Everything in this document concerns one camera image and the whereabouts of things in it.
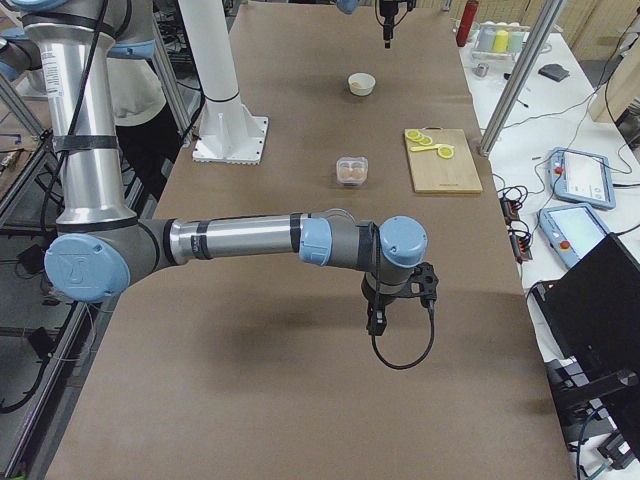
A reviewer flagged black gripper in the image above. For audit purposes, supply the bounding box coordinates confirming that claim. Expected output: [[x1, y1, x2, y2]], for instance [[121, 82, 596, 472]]
[[361, 279, 394, 336], [375, 0, 415, 49]]

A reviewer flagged clear plastic egg box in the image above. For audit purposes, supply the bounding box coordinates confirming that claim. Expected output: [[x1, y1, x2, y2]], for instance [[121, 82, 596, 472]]
[[336, 157, 369, 187]]

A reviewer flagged white ceramic bowl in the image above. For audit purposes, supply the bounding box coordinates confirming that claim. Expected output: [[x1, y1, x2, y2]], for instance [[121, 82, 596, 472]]
[[347, 72, 376, 97]]

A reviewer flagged red bottle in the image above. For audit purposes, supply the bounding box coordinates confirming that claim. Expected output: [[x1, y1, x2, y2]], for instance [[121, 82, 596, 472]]
[[456, 0, 479, 47]]

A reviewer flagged grey cup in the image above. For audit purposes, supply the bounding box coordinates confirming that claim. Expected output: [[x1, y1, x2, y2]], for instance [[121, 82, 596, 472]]
[[477, 26, 496, 52]]

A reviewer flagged small metal cup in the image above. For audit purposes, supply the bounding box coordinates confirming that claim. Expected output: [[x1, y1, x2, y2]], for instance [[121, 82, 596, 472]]
[[473, 63, 490, 78]]

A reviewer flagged yellow cup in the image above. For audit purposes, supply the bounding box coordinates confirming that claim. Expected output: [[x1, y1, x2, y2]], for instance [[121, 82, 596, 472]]
[[492, 29, 509, 53]]

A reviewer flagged yellow plastic knife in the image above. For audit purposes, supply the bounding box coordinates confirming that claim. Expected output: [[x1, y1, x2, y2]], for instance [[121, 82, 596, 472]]
[[410, 144, 442, 152]]

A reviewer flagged lemon slice near knife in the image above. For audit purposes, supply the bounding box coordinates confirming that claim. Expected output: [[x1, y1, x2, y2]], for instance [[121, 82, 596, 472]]
[[437, 144, 455, 159]]

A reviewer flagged wooden cutting board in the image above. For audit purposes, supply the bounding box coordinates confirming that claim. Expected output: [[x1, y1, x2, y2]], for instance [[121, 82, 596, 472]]
[[404, 128, 483, 194]]

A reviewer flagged black power strip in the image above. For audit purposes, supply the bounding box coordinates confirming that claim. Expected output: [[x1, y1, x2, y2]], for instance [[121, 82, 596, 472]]
[[500, 196, 532, 264]]

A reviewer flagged dark grey pad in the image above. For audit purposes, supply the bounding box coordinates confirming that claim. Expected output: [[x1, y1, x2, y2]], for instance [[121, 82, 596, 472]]
[[538, 64, 570, 82]]

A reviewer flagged blue teach pendant near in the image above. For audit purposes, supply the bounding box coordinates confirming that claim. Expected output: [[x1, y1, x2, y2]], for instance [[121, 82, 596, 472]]
[[539, 203, 610, 268]]

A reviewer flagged blue teach pendant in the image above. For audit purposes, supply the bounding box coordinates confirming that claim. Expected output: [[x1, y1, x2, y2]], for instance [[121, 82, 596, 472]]
[[539, 203, 610, 268], [548, 147, 616, 210]]

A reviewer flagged black monitor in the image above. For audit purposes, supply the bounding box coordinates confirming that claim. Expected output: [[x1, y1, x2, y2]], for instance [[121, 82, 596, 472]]
[[533, 233, 639, 455]]

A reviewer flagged blue teach pendant far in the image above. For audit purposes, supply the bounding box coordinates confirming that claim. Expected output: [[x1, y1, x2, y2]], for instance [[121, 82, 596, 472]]
[[548, 147, 616, 210]]

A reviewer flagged person in cream sweater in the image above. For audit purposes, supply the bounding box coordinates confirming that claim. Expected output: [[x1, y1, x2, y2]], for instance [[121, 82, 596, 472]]
[[107, 58, 181, 200]]

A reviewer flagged black camera cable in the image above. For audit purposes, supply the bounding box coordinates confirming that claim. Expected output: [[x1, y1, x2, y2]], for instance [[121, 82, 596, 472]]
[[369, 299, 437, 371]]

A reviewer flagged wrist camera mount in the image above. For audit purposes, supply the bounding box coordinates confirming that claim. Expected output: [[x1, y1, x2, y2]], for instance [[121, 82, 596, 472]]
[[408, 262, 439, 308]]

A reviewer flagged aluminium frame post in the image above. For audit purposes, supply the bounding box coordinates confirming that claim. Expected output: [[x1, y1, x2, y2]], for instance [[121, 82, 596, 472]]
[[479, 0, 566, 157]]

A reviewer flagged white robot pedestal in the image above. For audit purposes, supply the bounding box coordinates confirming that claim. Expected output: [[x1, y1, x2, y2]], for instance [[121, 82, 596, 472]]
[[179, 0, 269, 165]]

